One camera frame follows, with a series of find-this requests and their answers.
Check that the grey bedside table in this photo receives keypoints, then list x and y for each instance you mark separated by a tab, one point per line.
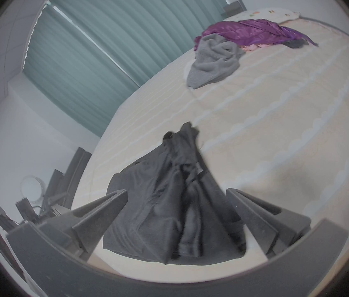
233	8

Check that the pink garment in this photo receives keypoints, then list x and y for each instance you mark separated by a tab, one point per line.
253	47

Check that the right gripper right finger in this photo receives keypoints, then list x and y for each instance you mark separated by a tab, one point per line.
264	224

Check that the bed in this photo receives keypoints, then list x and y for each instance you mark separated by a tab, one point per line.
285	104

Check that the grey garment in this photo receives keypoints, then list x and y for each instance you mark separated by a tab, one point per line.
211	60

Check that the purple satin garment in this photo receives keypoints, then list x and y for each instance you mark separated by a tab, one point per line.
248	31

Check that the white printed pillow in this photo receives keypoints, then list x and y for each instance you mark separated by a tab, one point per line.
273	13

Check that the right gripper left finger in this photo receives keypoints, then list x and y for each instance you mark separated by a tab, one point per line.
91	224

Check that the small black garment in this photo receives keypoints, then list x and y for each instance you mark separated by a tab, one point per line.
296	44

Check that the blue-green curtain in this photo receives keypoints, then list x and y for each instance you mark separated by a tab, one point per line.
146	20
78	82

